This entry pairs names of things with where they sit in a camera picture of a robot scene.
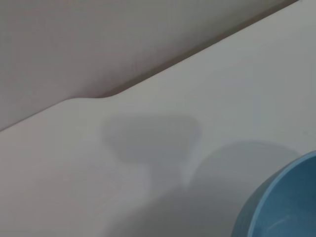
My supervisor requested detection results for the blue bowl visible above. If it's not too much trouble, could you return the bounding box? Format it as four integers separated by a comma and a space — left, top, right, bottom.
231, 151, 316, 237

